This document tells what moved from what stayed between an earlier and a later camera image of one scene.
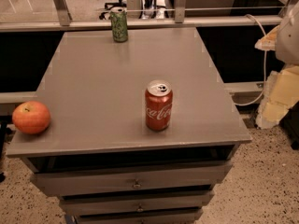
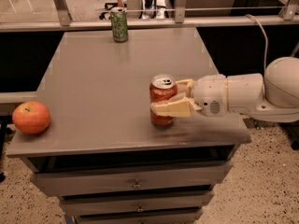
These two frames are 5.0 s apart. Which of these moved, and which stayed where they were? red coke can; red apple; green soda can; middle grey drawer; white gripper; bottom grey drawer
Moved: red coke can; white gripper
Stayed: bottom grey drawer; middle grey drawer; red apple; green soda can
